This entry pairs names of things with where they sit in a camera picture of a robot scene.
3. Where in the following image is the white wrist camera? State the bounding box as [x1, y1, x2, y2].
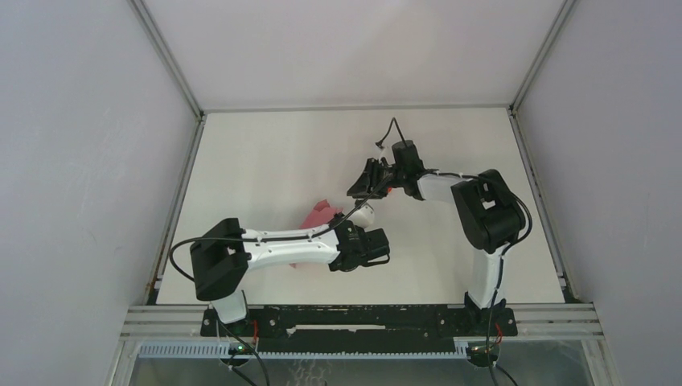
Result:
[349, 203, 375, 228]
[376, 149, 387, 161]

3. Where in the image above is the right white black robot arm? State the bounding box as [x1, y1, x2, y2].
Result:
[347, 140, 532, 335]

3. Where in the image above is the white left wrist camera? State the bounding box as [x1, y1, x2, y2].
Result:
[349, 203, 375, 228]

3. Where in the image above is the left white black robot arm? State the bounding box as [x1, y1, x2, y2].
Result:
[190, 217, 390, 335]

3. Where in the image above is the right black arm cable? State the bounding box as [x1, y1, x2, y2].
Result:
[375, 117, 534, 310]

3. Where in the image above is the pink cardboard box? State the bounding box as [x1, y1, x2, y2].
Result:
[288, 199, 345, 271]

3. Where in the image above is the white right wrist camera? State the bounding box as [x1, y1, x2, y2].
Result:
[376, 149, 387, 161]

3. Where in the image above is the aluminium front frame rail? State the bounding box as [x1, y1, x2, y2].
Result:
[121, 303, 604, 340]

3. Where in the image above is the white slotted cable duct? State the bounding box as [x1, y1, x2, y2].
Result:
[138, 341, 469, 359]

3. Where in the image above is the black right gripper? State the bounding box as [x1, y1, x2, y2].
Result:
[347, 157, 406, 199]

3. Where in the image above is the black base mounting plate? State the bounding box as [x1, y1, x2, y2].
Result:
[199, 304, 519, 352]

